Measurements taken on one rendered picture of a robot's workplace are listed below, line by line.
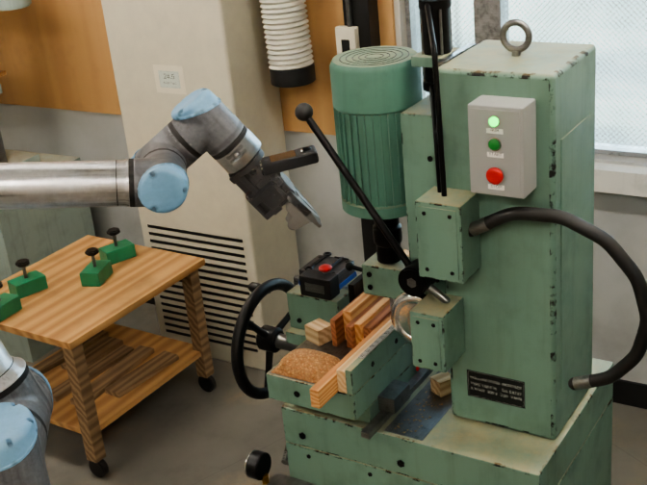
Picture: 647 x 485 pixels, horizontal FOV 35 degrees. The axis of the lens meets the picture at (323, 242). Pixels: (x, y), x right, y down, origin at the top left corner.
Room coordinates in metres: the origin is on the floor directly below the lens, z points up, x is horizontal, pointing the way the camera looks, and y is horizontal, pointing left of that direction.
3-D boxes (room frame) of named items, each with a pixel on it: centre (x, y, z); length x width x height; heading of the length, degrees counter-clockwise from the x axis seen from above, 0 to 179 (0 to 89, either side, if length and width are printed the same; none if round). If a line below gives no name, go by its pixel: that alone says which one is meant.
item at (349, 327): (2.00, -0.09, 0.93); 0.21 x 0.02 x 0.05; 146
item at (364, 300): (2.01, -0.08, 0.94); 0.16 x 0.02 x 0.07; 146
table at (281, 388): (2.06, -0.07, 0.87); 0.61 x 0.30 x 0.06; 146
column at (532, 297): (1.80, -0.38, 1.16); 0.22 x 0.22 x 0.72; 56
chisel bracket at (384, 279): (1.95, -0.15, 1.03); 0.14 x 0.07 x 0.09; 56
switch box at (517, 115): (1.66, -0.32, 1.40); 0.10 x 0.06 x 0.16; 56
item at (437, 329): (1.73, -0.20, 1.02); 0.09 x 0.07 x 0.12; 146
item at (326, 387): (1.91, -0.10, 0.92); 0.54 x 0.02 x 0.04; 146
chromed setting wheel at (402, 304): (1.78, -0.17, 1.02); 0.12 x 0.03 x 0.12; 56
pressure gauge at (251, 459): (1.86, 0.19, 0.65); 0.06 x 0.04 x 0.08; 146
